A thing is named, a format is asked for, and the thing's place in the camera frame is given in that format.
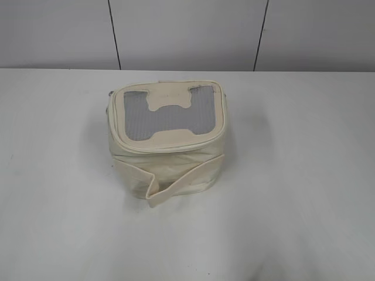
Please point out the cream zippered bag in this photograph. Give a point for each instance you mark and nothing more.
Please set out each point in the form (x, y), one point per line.
(167, 138)

